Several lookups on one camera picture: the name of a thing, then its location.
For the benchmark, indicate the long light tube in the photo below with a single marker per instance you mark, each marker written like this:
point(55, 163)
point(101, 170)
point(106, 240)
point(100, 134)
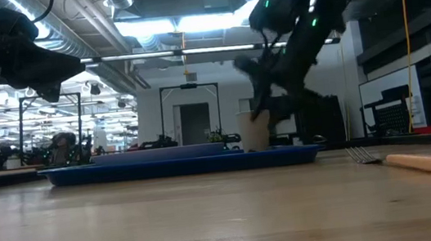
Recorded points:
point(150, 55)

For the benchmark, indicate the blue plastic tray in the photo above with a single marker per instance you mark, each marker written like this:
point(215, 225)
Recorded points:
point(180, 168)

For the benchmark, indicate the black frame stand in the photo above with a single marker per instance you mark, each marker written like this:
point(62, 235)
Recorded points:
point(47, 96)
point(188, 86)

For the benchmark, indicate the black aluminium table frame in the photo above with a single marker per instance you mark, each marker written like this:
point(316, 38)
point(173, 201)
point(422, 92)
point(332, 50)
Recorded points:
point(428, 139)

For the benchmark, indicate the silver ventilation duct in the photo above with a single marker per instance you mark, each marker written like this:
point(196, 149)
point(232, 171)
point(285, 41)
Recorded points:
point(77, 34)

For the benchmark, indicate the ceiling light panel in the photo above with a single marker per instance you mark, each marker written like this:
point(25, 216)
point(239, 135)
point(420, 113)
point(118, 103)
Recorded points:
point(195, 22)

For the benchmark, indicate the whiteboard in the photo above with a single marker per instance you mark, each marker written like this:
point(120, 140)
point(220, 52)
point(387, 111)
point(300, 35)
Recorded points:
point(384, 83)

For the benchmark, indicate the black cabinet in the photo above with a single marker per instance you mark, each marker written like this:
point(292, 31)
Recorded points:
point(322, 119)

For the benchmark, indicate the grey door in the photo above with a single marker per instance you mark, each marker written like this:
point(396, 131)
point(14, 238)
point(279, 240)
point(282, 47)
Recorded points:
point(195, 123)

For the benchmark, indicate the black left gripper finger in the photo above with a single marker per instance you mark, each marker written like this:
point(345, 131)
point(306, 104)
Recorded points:
point(61, 69)

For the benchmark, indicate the beige cup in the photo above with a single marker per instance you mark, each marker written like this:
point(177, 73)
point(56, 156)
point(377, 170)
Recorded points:
point(252, 136)

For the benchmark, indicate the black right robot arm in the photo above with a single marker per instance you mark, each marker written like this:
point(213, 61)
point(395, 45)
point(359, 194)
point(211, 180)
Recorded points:
point(322, 13)

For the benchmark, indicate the black perforated panel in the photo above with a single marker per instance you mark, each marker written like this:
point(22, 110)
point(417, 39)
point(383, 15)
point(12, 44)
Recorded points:
point(392, 119)

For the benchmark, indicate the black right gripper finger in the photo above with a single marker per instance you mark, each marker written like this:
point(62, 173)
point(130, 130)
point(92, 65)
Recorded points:
point(261, 98)

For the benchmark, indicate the small green plant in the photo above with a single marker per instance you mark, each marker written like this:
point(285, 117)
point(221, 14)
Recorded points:
point(214, 137)

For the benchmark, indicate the person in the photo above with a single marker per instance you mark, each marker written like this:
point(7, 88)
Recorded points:
point(63, 149)

